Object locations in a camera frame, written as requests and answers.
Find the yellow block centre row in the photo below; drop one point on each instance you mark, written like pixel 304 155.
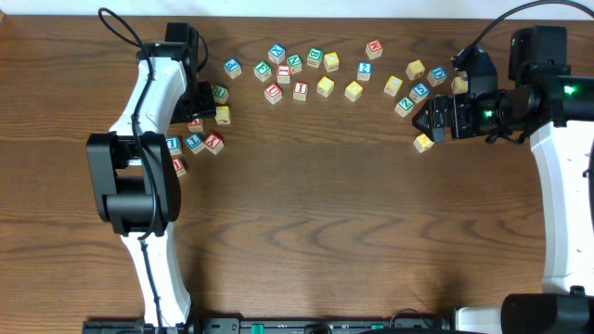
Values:
pixel 325 86

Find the red I wooden block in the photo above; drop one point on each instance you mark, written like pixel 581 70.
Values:
pixel 300 90

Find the blue 2 wooden block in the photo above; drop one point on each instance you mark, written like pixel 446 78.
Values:
pixel 364 70

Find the green F wooden block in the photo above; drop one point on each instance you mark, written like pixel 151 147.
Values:
pixel 262 71

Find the yellow block upper right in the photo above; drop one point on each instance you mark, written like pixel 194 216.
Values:
pixel 415 69

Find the red U wooden block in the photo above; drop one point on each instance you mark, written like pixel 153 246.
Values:
pixel 179 166

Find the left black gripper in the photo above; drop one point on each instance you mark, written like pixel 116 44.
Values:
pixel 201 103

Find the yellow 8 wooden block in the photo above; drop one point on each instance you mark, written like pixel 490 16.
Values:
pixel 459 86

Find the red block beside F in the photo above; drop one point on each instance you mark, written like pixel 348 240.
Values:
pixel 284 74

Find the green N wooden block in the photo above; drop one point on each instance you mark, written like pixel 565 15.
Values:
pixel 295 63

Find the blue P wooden block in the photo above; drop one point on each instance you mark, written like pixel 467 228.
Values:
pixel 232 68

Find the green B wooden block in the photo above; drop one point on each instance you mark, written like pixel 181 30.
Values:
pixel 314 57

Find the yellow block lower right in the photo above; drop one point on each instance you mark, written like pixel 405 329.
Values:
pixel 422 143

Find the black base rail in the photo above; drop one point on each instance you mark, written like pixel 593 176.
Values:
pixel 227 325

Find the red H wooden block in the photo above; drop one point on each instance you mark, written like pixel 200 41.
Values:
pixel 374 49

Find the blue L wooden block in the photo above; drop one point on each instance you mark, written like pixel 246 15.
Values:
pixel 174 145

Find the yellow block beside B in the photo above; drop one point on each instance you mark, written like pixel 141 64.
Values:
pixel 331 62

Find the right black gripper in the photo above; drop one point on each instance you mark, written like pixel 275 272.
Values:
pixel 439 119

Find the yellow block near R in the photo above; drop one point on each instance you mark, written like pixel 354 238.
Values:
pixel 222 115

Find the red Y wooden block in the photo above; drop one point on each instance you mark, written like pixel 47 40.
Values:
pixel 214 143

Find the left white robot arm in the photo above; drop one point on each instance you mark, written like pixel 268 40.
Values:
pixel 135 184

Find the green R wooden block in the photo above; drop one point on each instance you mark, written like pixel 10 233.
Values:
pixel 220 94

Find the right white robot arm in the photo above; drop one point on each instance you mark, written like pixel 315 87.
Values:
pixel 554 115

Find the yellow block row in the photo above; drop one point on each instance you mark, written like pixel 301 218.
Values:
pixel 392 85
pixel 325 86

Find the red U block centre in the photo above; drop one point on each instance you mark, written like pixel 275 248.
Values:
pixel 273 93

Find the blue D wooden block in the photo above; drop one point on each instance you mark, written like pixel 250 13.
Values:
pixel 436 76

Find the yellow O wooden block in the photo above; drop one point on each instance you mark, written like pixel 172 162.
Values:
pixel 353 91

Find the blue X wooden block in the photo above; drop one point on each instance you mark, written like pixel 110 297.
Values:
pixel 277 53

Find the green Z wooden block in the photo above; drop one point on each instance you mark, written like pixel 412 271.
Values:
pixel 404 106

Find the red A wooden block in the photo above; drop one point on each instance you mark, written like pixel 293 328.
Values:
pixel 195 126

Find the blue 5 wooden block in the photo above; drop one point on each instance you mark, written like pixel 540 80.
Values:
pixel 419 92

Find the yellow block right row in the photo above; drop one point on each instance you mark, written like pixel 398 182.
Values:
pixel 392 85

